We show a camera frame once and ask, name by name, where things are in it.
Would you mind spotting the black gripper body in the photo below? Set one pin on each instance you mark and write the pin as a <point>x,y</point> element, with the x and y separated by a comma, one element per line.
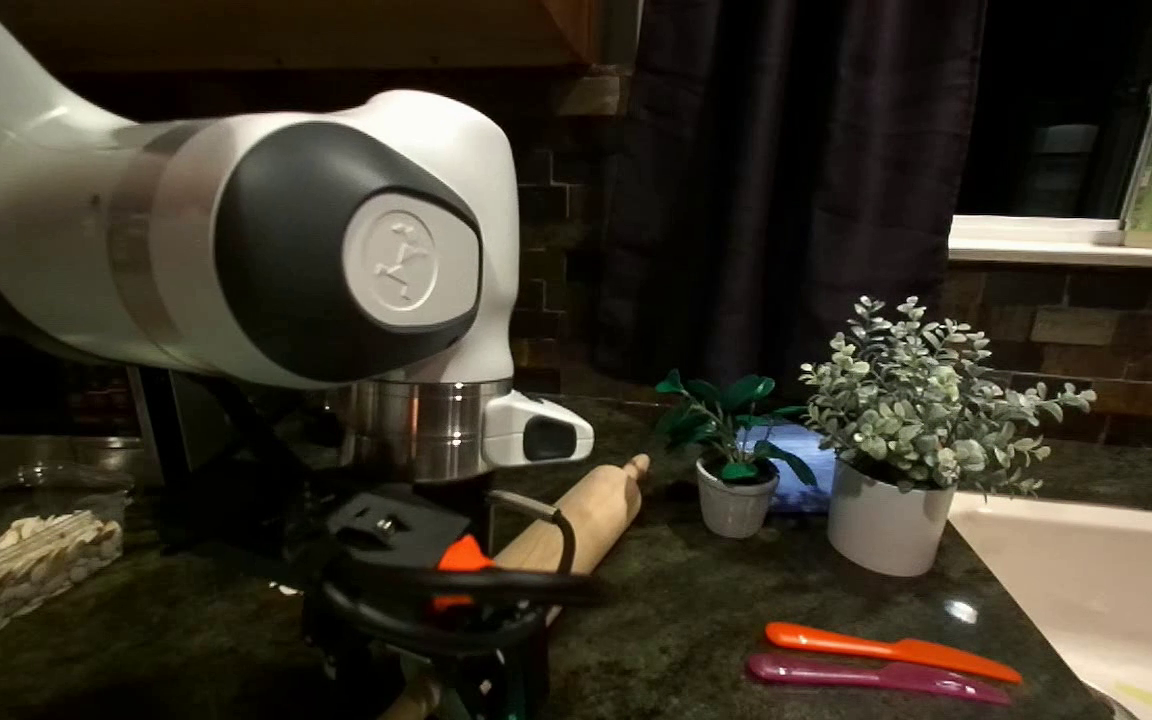
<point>409,589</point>

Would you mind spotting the wooden rolling pin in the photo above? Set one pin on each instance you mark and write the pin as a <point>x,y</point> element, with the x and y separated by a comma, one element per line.
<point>588,515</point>

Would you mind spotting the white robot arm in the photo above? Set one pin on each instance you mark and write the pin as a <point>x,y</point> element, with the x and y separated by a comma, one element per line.
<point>342,285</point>

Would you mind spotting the small green potted plant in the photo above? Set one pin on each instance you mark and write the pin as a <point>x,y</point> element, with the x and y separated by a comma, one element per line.
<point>707,422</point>

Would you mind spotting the purple plastic knife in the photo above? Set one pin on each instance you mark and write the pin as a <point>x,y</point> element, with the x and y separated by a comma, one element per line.
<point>886,676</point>

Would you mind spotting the pale food pieces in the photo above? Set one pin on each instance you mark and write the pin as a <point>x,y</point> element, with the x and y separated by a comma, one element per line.
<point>53,555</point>

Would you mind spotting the stainless steel microwave oven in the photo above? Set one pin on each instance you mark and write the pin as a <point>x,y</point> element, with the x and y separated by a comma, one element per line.
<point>96,416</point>

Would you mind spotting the orange plastic knife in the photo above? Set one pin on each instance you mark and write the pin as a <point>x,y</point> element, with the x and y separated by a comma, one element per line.
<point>924,654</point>

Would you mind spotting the large pale potted plant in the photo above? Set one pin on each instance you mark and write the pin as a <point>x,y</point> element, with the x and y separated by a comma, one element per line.
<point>913,410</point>

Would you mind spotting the dark curtain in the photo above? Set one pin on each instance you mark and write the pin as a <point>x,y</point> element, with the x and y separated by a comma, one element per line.
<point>782,162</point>

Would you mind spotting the white sink basin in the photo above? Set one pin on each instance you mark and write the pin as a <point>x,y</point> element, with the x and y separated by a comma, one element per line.
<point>1084,583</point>

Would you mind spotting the white window sill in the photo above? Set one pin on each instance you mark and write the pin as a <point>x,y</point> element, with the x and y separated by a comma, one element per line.
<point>1063,242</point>

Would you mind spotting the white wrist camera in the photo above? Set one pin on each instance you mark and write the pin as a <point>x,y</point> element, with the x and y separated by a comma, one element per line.
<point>521,428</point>

